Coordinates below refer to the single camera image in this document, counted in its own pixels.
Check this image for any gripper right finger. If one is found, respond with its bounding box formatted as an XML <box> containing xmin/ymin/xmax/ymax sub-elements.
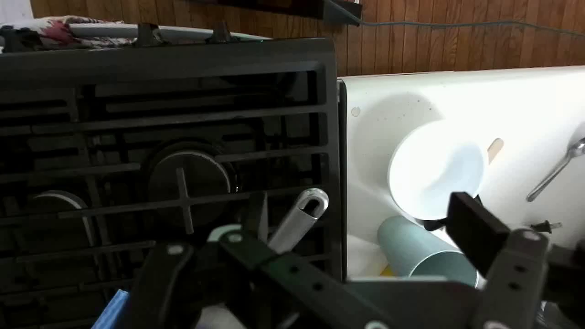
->
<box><xmin>446</xmin><ymin>192</ymin><xmax>585</xmax><ymax>329</ymax></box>

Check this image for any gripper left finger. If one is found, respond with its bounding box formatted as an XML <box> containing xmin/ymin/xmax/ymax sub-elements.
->
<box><xmin>124</xmin><ymin>192</ymin><xmax>394</xmax><ymax>329</ymax></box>

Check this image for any blue paper towel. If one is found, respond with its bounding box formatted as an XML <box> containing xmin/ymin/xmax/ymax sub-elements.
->
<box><xmin>91</xmin><ymin>289</ymin><xmax>131</xmax><ymax>329</ymax></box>

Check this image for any black plug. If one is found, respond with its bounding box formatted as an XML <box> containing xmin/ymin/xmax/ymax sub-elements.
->
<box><xmin>530</xmin><ymin>220</ymin><xmax>563</xmax><ymax>234</ymax></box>

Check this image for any metal spoon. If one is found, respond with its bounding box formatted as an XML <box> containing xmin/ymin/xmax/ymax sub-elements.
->
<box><xmin>526</xmin><ymin>137</ymin><xmax>585</xmax><ymax>202</ymax></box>

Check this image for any teal cup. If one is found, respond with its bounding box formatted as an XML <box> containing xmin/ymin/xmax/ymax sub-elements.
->
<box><xmin>377</xmin><ymin>215</ymin><xmax>479</xmax><ymax>287</ymax></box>

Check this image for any tan wooden stick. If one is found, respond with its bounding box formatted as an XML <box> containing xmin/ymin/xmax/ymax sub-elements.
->
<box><xmin>486</xmin><ymin>138</ymin><xmax>504</xmax><ymax>165</ymax></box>

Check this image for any white bowl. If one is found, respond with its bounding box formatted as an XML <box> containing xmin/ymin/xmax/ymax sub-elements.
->
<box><xmin>388</xmin><ymin>120</ymin><xmax>486</xmax><ymax>221</ymax></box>

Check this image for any large round stove burner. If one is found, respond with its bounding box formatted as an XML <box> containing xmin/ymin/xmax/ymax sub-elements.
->
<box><xmin>145</xmin><ymin>141</ymin><xmax>237</xmax><ymax>231</ymax></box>

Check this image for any small round stove burner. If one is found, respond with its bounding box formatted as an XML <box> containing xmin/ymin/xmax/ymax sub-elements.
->
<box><xmin>27</xmin><ymin>189</ymin><xmax>96</xmax><ymax>249</ymax></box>

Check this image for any black gas stove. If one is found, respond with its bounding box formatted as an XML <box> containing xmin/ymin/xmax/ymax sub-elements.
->
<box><xmin>0</xmin><ymin>37</ymin><xmax>348</xmax><ymax>329</ymax></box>

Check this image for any black shelf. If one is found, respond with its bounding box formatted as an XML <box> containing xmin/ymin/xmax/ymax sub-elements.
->
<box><xmin>194</xmin><ymin>0</ymin><xmax>364</xmax><ymax>26</ymax></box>

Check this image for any grey rod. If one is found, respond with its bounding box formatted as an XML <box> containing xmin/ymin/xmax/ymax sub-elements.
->
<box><xmin>69</xmin><ymin>22</ymin><xmax>271</xmax><ymax>42</ymax></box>

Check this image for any floral cloth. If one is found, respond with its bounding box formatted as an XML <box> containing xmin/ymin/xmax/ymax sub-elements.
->
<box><xmin>0</xmin><ymin>16</ymin><xmax>136</xmax><ymax>52</ymax></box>

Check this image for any steel pot with long handle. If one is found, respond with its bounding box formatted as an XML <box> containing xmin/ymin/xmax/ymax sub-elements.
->
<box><xmin>206</xmin><ymin>187</ymin><xmax>330</xmax><ymax>255</ymax></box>

